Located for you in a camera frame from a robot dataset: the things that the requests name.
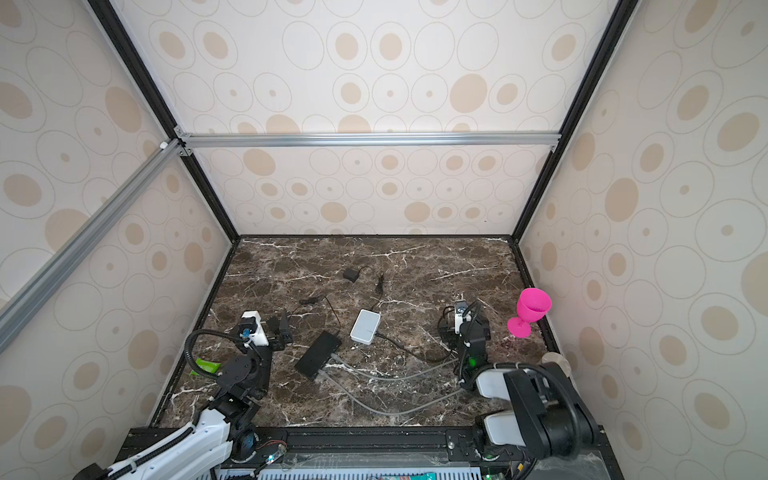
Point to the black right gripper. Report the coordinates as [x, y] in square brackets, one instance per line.
[485, 328]

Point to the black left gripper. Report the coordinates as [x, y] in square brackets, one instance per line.
[284, 334]

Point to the black power adapter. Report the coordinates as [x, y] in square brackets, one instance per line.
[351, 274]
[310, 300]

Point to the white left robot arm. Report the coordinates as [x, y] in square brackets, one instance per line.
[222, 430]

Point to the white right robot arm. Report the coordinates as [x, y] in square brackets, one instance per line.
[545, 416]

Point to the pink plastic goblet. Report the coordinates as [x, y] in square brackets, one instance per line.
[532, 305]

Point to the green snack packet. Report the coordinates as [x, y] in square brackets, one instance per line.
[209, 367]

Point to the silver horizontal aluminium bar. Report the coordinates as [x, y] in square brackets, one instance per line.
[356, 140]

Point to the silver diagonal aluminium bar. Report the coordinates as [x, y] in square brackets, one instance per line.
[22, 308]

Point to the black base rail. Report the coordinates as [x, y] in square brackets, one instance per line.
[456, 443]

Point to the black vertical frame post left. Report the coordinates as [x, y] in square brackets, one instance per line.
[107, 16]

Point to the black vertical frame post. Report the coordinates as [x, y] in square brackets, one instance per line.
[107, 16]
[606, 47]

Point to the black vertical frame post right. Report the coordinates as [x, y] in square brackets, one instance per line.
[606, 47]

